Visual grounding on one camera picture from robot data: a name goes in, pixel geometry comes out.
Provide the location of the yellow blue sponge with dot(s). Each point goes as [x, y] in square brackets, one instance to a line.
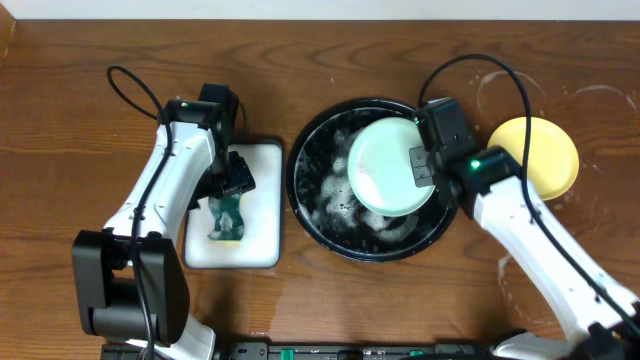
[228, 223]

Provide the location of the pale green plate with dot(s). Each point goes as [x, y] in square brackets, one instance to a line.
[379, 170]

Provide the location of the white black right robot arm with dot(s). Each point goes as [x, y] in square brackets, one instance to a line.
[599, 316]

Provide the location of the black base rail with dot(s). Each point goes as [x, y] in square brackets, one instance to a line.
[264, 351]

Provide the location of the yellow plate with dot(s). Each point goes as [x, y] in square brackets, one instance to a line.
[553, 161]

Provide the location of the black round tray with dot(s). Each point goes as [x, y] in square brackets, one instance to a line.
[325, 204]

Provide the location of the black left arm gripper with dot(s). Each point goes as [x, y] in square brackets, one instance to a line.
[232, 185]

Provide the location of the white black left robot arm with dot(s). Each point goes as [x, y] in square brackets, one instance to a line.
[129, 281]

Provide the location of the black rectangular foam tray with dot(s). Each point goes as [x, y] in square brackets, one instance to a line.
[260, 208]

